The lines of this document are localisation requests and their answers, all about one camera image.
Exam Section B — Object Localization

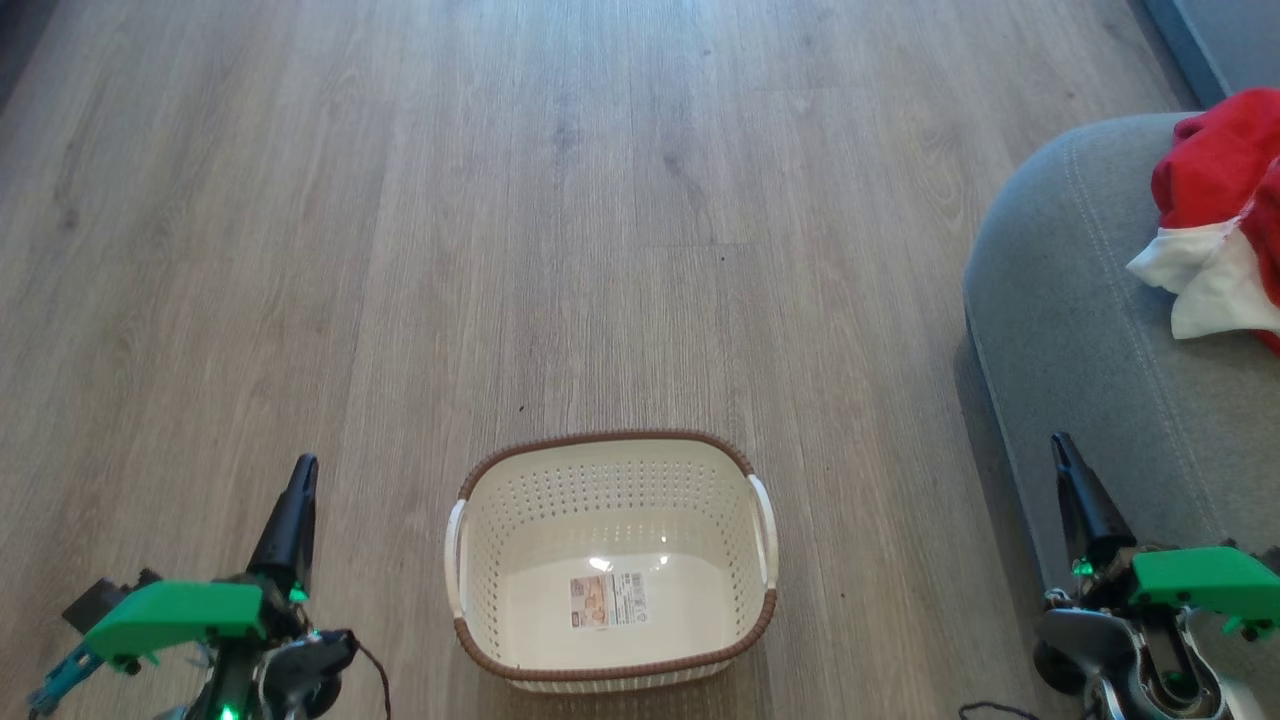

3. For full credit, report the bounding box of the green right camera mount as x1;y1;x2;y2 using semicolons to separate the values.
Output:
1130;546;1280;615

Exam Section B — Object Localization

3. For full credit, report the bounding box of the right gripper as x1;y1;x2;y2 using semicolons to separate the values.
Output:
1050;432;1143;613

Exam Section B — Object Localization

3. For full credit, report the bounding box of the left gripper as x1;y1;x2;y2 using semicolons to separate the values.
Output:
210;454;320;720

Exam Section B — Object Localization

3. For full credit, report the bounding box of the red sports jersey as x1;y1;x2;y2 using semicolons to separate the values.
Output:
1150;87;1280;356

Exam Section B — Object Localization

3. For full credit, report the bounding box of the cream laundry basket brown rim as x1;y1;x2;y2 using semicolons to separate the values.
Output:
444;429;779;695

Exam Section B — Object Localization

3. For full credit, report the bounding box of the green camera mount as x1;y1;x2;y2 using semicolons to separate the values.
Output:
85;580;269;665
1130;546;1280;615

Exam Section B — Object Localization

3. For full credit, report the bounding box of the white garment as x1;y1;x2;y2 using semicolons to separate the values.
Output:
1126;222;1280;341

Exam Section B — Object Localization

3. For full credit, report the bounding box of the teal plastic bracket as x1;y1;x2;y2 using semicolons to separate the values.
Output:
27;644;103;717

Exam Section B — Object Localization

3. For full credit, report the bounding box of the printed basket label sticker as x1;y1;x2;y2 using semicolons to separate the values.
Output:
569;571;649;630

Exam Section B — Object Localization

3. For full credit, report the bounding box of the green left camera mount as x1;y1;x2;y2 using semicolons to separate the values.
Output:
85;580;269;665

